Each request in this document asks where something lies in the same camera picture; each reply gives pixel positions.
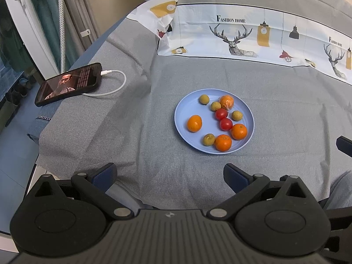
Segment orange mandarin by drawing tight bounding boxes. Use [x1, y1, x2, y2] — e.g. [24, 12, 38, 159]
[214, 134, 232, 152]
[219, 95, 235, 111]
[231, 123, 248, 141]
[187, 115, 202, 133]

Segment yellow-green longan fruit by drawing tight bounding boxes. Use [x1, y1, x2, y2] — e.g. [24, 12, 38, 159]
[199, 94, 209, 105]
[211, 101, 222, 112]
[202, 134, 215, 146]

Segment red cherry tomato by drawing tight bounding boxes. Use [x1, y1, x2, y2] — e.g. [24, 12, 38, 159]
[215, 108, 228, 121]
[220, 118, 233, 131]

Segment orange mandarin front on plate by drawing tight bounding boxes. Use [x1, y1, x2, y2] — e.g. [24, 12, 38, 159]
[231, 123, 248, 141]

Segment red cherry tomato on plate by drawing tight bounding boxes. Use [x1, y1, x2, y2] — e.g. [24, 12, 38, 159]
[220, 118, 233, 131]

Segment yellow-green longan on plate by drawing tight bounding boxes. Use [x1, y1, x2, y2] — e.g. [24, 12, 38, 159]
[231, 110, 243, 122]

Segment light blue plate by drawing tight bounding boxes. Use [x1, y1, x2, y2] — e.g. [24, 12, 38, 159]
[174, 88, 255, 155]

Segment grey bed cover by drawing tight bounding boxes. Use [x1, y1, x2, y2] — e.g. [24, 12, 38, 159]
[27, 0, 352, 212]

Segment black smartphone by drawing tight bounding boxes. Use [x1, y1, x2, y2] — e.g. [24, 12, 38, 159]
[35, 63, 102, 107]

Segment deer print folded sheet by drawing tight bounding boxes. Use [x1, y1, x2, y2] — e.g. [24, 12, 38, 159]
[128, 0, 351, 83]

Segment grey curtain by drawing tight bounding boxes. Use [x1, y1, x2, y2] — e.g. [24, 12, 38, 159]
[64, 0, 99, 55]

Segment speckled white pole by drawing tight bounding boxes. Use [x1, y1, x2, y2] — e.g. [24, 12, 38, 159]
[57, 0, 66, 74]

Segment white charging cable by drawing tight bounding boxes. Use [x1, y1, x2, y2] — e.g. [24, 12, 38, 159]
[82, 70, 127, 98]

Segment white door frame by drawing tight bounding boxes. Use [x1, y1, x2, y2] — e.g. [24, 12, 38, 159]
[5, 0, 60, 80]

